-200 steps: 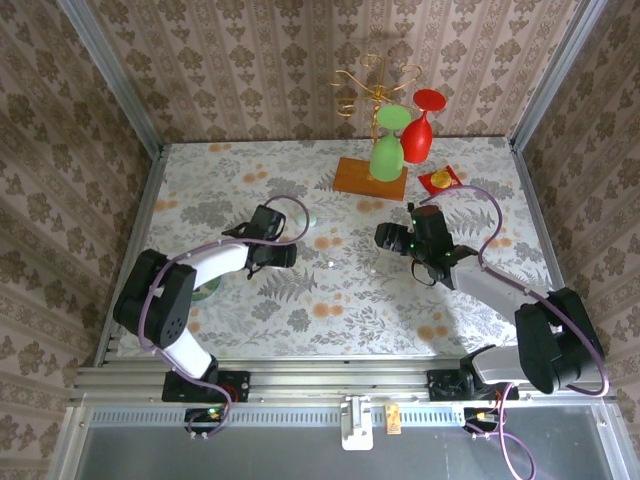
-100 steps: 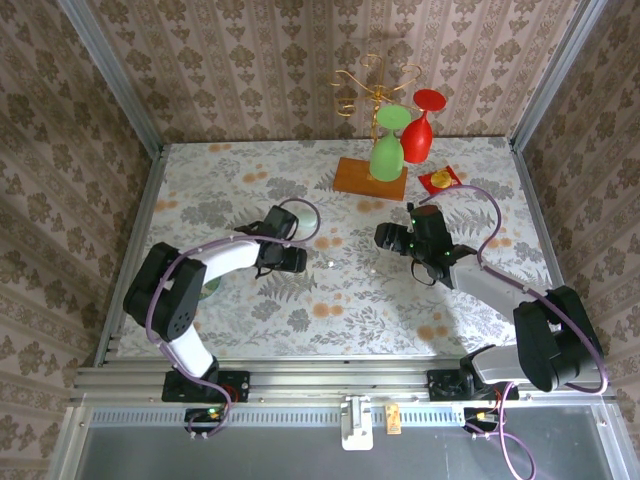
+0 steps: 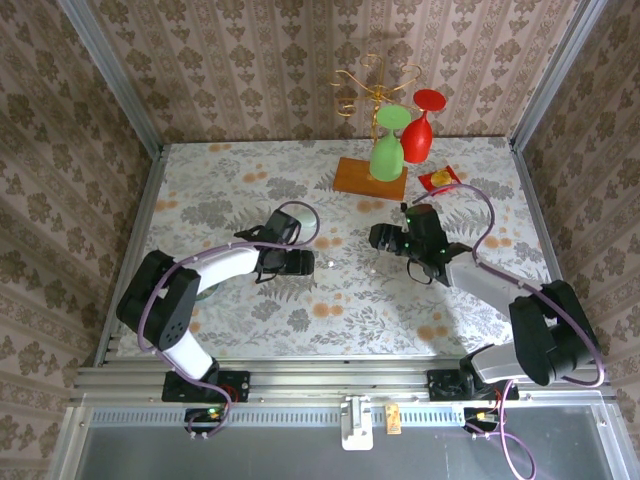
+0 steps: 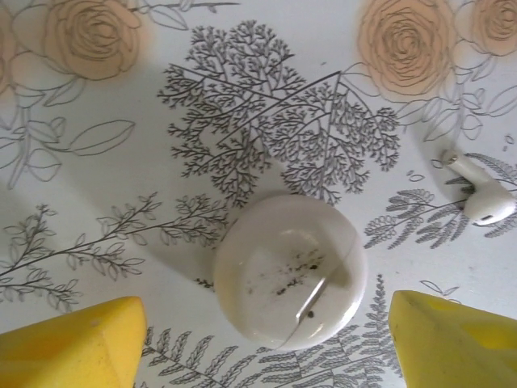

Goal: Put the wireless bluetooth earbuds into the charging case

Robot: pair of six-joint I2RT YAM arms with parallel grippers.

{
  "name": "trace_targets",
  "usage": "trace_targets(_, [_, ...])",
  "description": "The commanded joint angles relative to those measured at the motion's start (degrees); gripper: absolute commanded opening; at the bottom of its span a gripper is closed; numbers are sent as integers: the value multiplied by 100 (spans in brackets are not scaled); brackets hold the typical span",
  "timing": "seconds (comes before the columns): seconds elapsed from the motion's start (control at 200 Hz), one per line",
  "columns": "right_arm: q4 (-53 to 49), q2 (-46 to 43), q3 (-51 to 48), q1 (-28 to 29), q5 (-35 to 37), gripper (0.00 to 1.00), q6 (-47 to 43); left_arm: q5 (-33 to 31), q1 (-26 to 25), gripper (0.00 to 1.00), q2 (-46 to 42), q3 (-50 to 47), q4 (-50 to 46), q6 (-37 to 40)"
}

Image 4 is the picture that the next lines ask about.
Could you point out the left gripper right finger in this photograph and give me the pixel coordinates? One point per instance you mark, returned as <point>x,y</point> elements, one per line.
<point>456,347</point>

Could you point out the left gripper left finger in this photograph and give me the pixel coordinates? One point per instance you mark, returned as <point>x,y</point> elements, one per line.
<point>68,351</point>

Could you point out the white earbud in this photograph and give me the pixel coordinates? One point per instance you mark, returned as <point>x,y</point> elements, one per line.
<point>484,194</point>

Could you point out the white earbud case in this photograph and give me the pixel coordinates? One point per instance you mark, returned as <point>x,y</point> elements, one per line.
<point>282,275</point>

